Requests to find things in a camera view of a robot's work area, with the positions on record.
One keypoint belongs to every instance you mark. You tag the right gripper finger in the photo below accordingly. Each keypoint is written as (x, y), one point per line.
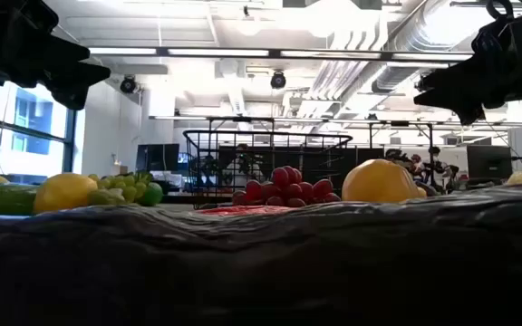
(456, 77)
(460, 104)

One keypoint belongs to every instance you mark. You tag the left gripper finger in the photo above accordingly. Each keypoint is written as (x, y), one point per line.
(66, 52)
(77, 83)

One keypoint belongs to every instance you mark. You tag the small orange fruit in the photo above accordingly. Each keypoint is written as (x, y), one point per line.
(422, 192)

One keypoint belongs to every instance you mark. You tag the large orange mango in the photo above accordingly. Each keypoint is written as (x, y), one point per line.
(379, 181)

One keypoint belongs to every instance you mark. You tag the green grape bunch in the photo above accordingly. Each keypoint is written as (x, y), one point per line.
(120, 188)

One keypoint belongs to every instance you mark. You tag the green lime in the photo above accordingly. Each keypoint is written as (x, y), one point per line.
(153, 194)

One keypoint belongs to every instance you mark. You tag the red grape bunch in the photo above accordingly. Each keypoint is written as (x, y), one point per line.
(288, 188)

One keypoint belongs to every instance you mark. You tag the black ceiling spotlight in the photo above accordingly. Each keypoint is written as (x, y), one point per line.
(128, 85)
(278, 80)

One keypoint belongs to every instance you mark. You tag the person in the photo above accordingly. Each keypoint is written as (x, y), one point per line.
(434, 154)
(243, 169)
(394, 156)

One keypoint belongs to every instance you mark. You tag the black monitor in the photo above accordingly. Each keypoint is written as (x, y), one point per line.
(489, 160)
(157, 157)

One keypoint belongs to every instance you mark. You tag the large window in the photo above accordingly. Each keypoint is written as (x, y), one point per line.
(30, 131)

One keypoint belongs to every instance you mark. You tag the black ceiling track fixture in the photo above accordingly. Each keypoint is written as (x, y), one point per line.
(465, 3)

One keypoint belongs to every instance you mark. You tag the cardboard box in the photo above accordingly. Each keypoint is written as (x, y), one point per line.
(118, 169)

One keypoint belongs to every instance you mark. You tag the long linear ceiling light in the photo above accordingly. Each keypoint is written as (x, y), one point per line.
(220, 52)
(179, 117)

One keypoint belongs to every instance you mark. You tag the red orange carrot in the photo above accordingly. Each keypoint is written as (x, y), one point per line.
(243, 210)

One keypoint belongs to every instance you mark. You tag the silver ventilation duct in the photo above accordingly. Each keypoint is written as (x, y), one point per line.
(406, 41)

